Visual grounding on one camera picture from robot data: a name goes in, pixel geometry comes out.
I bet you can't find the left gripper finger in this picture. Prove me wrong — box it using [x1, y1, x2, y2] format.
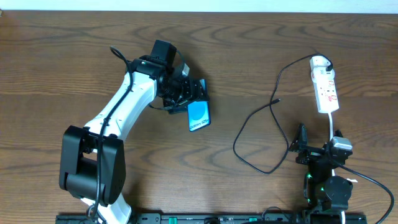
[194, 79, 209, 101]
[167, 103, 189, 114]

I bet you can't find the Samsung Galaxy smartphone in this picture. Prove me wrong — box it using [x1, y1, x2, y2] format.
[187, 98, 211, 132]

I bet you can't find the black USB charging cable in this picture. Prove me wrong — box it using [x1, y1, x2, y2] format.
[233, 53, 334, 175]

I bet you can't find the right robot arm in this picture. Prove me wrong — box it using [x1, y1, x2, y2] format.
[289, 124, 353, 223]

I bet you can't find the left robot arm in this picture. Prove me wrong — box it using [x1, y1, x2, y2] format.
[55, 40, 211, 223]

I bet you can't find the white USB charger plug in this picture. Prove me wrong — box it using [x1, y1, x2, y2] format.
[310, 55, 331, 70]

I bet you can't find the white power strip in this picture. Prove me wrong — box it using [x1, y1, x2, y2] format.
[311, 67, 339, 114]

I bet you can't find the white power strip cord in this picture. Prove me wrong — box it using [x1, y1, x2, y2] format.
[327, 112, 346, 224]

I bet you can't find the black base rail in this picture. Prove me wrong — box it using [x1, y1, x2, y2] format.
[55, 213, 368, 224]

